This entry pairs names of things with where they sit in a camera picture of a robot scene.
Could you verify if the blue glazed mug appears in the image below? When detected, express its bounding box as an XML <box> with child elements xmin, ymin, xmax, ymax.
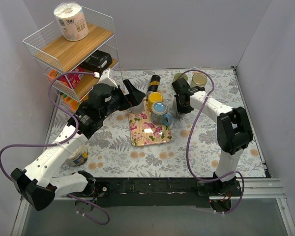
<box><xmin>151</xmin><ymin>102</ymin><xmax>173</xmax><ymax>126</ymax></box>

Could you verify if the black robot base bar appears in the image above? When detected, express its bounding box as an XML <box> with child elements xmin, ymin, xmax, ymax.
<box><xmin>73</xmin><ymin>177</ymin><xmax>243</xmax><ymax>210</ymax></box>

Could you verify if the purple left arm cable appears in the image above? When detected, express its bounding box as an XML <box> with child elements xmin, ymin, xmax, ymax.
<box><xmin>0</xmin><ymin>71</ymin><xmax>111</xmax><ymax>226</ymax></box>

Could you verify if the orange snack bag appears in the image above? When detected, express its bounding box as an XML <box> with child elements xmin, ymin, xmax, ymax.
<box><xmin>48</xmin><ymin>69</ymin><xmax>66</xmax><ymax>84</ymax></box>

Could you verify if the light green ceramic mug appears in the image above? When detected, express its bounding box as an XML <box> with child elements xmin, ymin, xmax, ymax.
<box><xmin>173</xmin><ymin>72</ymin><xmax>188</xmax><ymax>81</ymax></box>

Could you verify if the pink snack box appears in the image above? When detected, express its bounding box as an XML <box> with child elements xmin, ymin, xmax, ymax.
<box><xmin>63</xmin><ymin>66</ymin><xmax>84</xmax><ymax>89</ymax></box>

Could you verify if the cream mug with black handle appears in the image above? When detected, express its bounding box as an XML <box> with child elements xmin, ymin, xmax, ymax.
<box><xmin>190</xmin><ymin>73</ymin><xmax>207</xmax><ymax>87</ymax></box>

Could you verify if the colourful sponge stack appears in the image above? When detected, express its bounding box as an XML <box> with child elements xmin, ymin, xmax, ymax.
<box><xmin>60</xmin><ymin>93</ymin><xmax>81</xmax><ymax>112</ymax></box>

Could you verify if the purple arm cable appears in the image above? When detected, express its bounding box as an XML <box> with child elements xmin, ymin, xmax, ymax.
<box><xmin>177</xmin><ymin>69</ymin><xmax>245</xmax><ymax>214</ymax></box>
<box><xmin>0</xmin><ymin>71</ymin><xmax>111</xmax><ymax>226</ymax></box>

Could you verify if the wrapped toilet paper roll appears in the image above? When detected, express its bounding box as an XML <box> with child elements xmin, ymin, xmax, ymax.
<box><xmin>54</xmin><ymin>2</ymin><xmax>89</xmax><ymax>42</ymax></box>

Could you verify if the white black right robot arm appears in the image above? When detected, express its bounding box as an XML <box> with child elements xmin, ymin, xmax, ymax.
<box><xmin>172</xmin><ymin>78</ymin><xmax>253</xmax><ymax>196</ymax></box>

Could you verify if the yellow mug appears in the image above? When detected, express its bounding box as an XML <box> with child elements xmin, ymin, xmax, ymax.
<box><xmin>147</xmin><ymin>92</ymin><xmax>164</xmax><ymax>111</ymax></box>

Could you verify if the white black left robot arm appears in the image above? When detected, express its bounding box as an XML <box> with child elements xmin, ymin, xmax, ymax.
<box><xmin>11</xmin><ymin>79</ymin><xmax>145</xmax><ymax>211</ymax></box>

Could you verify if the white grey mug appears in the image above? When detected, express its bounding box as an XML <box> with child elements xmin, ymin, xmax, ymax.
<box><xmin>177</xmin><ymin>108</ymin><xmax>187</xmax><ymax>120</ymax></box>

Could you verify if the white wire shelf rack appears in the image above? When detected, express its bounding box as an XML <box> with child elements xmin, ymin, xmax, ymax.
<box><xmin>23</xmin><ymin>6</ymin><xmax>124</xmax><ymax>112</ymax></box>

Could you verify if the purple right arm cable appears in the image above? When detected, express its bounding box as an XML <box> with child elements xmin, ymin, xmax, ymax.
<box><xmin>177</xmin><ymin>69</ymin><xmax>245</xmax><ymax>214</ymax></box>

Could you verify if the floral serving tray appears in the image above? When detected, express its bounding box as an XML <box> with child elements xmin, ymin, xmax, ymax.
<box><xmin>128</xmin><ymin>99</ymin><xmax>173</xmax><ymax>147</ymax></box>

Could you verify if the black box on shelf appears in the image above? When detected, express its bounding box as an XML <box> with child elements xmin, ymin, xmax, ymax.
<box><xmin>80</xmin><ymin>50</ymin><xmax>113</xmax><ymax>74</ymax></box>

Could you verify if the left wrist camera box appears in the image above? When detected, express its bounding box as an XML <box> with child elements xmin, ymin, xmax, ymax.
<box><xmin>93</xmin><ymin>68</ymin><xmax>118</xmax><ymax>88</ymax></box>

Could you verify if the black cylindrical bottle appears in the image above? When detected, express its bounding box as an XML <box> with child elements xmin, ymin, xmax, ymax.
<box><xmin>146</xmin><ymin>74</ymin><xmax>161</xmax><ymax>96</ymax></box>

